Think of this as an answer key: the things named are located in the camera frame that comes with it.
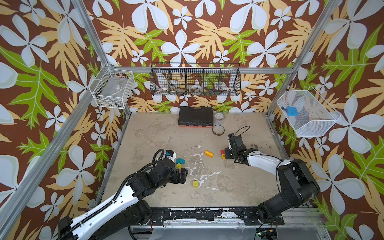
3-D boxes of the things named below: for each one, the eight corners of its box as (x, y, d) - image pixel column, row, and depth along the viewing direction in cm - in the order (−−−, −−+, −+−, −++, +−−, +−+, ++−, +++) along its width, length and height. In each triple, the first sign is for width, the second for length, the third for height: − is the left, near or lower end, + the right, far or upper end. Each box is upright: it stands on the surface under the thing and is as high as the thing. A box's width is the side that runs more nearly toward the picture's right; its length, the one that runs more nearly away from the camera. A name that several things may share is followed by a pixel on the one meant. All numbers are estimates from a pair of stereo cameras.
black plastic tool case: (178, 128, 112) (177, 124, 108) (179, 110, 125) (179, 105, 120) (213, 128, 112) (214, 124, 108) (211, 110, 125) (212, 106, 121)
